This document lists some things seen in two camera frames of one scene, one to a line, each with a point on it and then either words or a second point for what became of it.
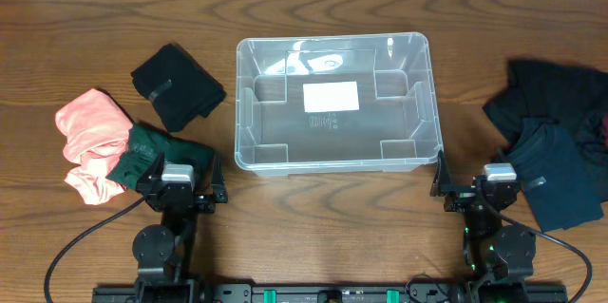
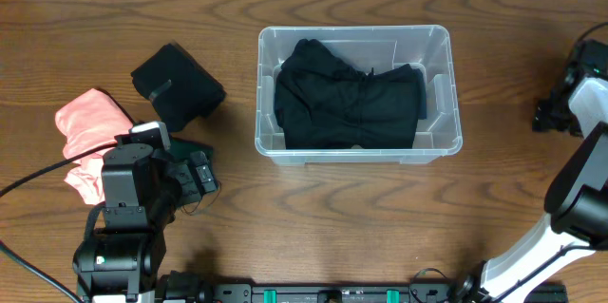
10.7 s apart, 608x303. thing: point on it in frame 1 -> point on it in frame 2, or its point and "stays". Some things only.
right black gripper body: [462, 198] -> [553, 112]
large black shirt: [546, 90] -> [323, 103]
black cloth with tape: [178, 87] stays
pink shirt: [96, 135] stays
